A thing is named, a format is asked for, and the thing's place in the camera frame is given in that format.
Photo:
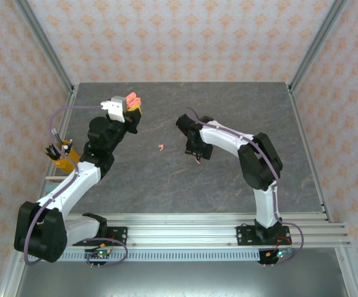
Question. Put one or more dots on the pink earbud charging case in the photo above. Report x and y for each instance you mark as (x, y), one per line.
(133, 99)

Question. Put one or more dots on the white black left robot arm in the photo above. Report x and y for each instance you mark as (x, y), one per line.
(79, 179)

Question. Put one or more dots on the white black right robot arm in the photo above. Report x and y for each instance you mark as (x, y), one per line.
(225, 139)

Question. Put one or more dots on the blue pen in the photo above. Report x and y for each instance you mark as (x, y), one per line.
(70, 143)

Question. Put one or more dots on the white marker pen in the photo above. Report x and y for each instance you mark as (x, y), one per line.
(64, 150)

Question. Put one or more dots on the grey pencil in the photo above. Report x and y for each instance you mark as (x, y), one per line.
(58, 134)
(55, 135)

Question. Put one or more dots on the orange pen holder cup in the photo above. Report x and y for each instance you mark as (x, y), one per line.
(62, 164)

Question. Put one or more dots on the black pen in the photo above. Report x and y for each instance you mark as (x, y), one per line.
(51, 152)

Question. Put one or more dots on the beige crossbar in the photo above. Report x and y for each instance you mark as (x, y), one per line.
(55, 178)

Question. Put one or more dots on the aluminium side rail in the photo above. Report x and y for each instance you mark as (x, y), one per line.
(62, 123)
(310, 154)

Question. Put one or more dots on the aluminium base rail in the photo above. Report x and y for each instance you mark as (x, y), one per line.
(181, 232)

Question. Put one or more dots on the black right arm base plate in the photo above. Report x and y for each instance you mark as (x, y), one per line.
(243, 236)

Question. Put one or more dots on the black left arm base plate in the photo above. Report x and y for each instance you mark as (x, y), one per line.
(120, 236)

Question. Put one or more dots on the aluminium corner post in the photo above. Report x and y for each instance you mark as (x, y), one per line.
(46, 46)
(315, 46)

